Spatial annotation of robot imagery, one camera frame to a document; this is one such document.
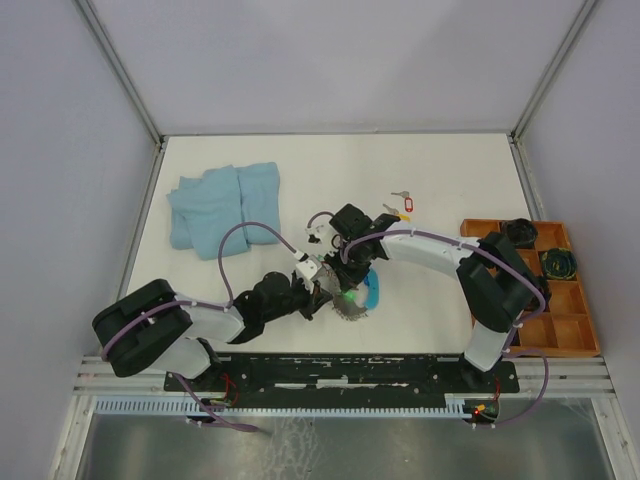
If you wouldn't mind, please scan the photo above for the light blue folded cloth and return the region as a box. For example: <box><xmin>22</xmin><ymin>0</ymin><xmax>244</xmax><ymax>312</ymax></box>
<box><xmin>167</xmin><ymin>162</ymin><xmax>281</xmax><ymax>261</ymax></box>

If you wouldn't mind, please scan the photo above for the black green coiled cable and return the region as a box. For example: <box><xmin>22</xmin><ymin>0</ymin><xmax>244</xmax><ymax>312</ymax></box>
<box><xmin>539</xmin><ymin>247</ymin><xmax>580</xmax><ymax>281</ymax></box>

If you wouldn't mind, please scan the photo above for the purple cable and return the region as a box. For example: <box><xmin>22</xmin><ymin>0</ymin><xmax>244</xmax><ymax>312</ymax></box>
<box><xmin>101</xmin><ymin>221</ymin><xmax>306</xmax><ymax>432</ymax></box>
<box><xmin>305</xmin><ymin>209</ymin><xmax>554</xmax><ymax>429</ymax></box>

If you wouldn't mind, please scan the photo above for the orange compartment tray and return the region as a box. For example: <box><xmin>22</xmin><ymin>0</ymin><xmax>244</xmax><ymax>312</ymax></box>
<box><xmin>460</xmin><ymin>219</ymin><xmax>600</xmax><ymax>358</ymax></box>

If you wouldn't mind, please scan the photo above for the white slotted cable duct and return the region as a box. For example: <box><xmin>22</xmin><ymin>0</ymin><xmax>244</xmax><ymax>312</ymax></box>
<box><xmin>94</xmin><ymin>392</ymin><xmax>476</xmax><ymax>416</ymax></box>

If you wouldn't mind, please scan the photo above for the metal key organizer blue handle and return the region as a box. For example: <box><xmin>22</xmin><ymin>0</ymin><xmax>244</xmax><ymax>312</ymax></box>
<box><xmin>321</xmin><ymin>259</ymin><xmax>380</xmax><ymax>322</ymax></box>

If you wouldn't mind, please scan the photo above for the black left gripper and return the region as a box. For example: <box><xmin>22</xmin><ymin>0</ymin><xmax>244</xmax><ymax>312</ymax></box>
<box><xmin>263</xmin><ymin>275</ymin><xmax>333</xmax><ymax>323</ymax></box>

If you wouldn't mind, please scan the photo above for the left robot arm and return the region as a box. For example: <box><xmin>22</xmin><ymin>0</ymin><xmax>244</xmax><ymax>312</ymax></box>
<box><xmin>92</xmin><ymin>272</ymin><xmax>332</xmax><ymax>390</ymax></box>

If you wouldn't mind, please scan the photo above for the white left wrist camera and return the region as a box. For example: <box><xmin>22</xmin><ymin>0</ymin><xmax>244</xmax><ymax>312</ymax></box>
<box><xmin>294</xmin><ymin>250</ymin><xmax>323</xmax><ymax>291</ymax></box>

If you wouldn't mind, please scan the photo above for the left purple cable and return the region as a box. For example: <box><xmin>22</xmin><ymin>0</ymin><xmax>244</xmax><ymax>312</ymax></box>
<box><xmin>101</xmin><ymin>221</ymin><xmax>306</xmax><ymax>432</ymax></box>

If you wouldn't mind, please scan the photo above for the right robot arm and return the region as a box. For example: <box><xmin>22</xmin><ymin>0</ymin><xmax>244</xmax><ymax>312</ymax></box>
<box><xmin>326</xmin><ymin>204</ymin><xmax>547</xmax><ymax>391</ymax></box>

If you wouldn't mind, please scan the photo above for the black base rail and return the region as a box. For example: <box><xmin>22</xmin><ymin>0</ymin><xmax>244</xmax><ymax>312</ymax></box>
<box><xmin>186</xmin><ymin>353</ymin><xmax>520</xmax><ymax>399</ymax></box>

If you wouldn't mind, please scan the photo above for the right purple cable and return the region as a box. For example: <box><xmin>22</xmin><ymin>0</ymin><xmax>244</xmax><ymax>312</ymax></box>
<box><xmin>305</xmin><ymin>209</ymin><xmax>554</xmax><ymax>429</ymax></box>

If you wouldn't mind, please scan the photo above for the black coiled cable top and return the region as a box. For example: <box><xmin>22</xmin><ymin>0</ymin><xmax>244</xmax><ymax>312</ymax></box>
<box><xmin>504</xmin><ymin>218</ymin><xmax>540</xmax><ymax>249</ymax></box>

